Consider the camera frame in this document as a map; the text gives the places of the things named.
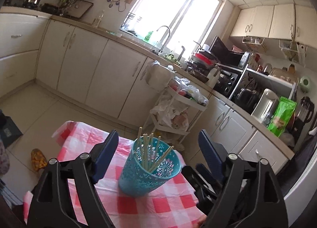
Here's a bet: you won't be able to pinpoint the white rolling kitchen cart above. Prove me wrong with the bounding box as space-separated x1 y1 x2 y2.
143 76 209 144

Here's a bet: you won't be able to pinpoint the yellow slipper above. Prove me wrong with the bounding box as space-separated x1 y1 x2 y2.
31 149 47 172

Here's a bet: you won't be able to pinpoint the green snack bag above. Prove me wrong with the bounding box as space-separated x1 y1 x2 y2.
268 96 297 137

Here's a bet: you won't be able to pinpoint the white thermos pot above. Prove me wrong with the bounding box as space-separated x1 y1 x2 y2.
251 89 279 127

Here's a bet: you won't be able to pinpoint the chopstick in holder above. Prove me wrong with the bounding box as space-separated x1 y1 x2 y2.
146 133 154 170
148 146 174 173
137 127 143 163

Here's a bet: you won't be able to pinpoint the black rice cooker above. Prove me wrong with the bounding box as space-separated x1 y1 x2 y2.
234 88 259 114

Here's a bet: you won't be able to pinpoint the teal perforated utensil holder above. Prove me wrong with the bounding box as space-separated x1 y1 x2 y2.
118 137 182 197

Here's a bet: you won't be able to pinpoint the black blender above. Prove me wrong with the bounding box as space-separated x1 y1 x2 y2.
291 96 314 143

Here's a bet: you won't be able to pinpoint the black toaster oven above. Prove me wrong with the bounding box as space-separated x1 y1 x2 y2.
213 69 241 98

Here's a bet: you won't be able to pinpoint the stacked pots and pans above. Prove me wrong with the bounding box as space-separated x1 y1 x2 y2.
185 52 219 83

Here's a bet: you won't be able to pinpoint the black microwave oven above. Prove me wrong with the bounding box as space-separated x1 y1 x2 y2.
210 36 250 69

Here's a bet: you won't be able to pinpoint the white hanging trash bag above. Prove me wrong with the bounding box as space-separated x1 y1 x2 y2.
146 61 176 92

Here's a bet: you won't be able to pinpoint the chrome sink faucet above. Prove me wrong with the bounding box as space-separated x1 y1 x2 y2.
156 25 171 53

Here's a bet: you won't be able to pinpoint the green dish soap bottle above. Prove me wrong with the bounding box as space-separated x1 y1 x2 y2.
144 31 153 42

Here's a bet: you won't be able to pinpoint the clear plastic bottle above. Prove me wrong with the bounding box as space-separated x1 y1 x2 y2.
91 10 104 28

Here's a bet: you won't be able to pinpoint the black cutting board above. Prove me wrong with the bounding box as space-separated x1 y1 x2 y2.
67 0 94 19

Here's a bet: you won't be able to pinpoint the wire hanging basket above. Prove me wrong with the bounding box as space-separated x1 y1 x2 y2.
279 39 308 67

